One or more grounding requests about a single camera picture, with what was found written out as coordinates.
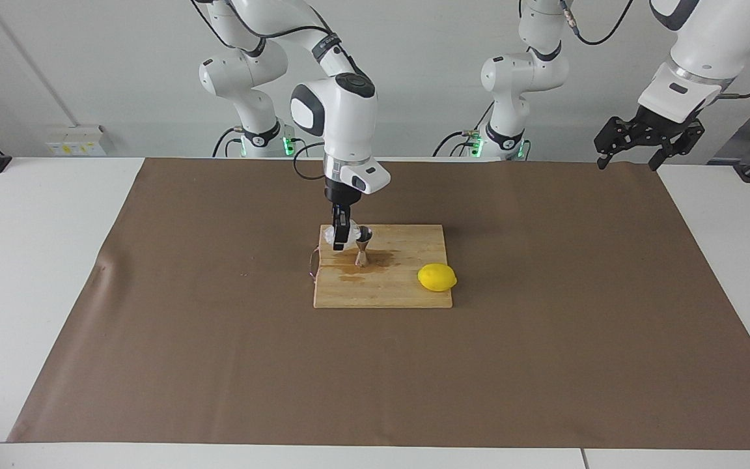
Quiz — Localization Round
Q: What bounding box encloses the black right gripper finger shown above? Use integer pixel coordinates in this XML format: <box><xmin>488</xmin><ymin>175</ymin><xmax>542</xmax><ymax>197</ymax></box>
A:
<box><xmin>332</xmin><ymin>205</ymin><xmax>352</xmax><ymax>252</ymax></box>

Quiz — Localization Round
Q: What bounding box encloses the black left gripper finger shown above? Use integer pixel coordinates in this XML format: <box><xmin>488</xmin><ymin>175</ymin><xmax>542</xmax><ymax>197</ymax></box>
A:
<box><xmin>648</xmin><ymin>120</ymin><xmax>706</xmax><ymax>172</ymax></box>
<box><xmin>594</xmin><ymin>117</ymin><xmax>643</xmax><ymax>171</ymax></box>

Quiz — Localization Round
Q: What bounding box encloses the steel double jigger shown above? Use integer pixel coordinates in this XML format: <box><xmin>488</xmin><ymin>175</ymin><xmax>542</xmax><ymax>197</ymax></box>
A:
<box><xmin>354</xmin><ymin>225</ymin><xmax>374</xmax><ymax>268</ymax></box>

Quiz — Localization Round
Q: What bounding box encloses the wooden cutting board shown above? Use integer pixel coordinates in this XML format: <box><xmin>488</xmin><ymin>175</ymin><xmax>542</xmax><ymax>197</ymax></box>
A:
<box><xmin>309</xmin><ymin>224</ymin><xmax>454</xmax><ymax>309</ymax></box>

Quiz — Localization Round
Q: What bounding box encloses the yellow lemon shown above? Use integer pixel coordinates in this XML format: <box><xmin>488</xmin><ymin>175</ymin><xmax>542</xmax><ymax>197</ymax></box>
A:
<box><xmin>417</xmin><ymin>263</ymin><xmax>458</xmax><ymax>292</ymax></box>

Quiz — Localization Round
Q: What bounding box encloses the brown paper table mat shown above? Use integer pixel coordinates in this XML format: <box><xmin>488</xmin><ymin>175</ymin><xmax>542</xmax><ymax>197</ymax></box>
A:
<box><xmin>7</xmin><ymin>156</ymin><xmax>750</xmax><ymax>451</ymax></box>

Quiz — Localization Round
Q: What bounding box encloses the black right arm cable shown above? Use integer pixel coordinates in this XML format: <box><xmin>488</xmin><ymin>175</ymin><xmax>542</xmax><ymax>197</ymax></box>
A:
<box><xmin>190</xmin><ymin>0</ymin><xmax>334</xmax><ymax>182</ymax></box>

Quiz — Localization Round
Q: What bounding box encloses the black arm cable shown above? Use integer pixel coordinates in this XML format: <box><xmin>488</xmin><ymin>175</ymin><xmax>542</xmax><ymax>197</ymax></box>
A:
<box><xmin>190</xmin><ymin>0</ymin><xmax>334</xmax><ymax>182</ymax></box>
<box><xmin>557</xmin><ymin>0</ymin><xmax>750</xmax><ymax>100</ymax></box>

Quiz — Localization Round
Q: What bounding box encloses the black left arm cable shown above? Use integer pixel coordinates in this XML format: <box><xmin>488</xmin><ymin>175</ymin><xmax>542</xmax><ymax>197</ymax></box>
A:
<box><xmin>557</xmin><ymin>0</ymin><xmax>750</xmax><ymax>100</ymax></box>

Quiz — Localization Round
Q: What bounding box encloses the black base cable bundle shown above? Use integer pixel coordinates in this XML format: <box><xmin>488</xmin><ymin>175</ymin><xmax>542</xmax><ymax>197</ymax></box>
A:
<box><xmin>432</xmin><ymin>98</ymin><xmax>484</xmax><ymax>158</ymax></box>

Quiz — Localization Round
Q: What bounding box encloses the white wall power outlet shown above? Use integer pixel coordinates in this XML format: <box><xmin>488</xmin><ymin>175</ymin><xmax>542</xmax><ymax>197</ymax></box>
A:
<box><xmin>46</xmin><ymin>125</ymin><xmax>106</xmax><ymax>158</ymax></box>

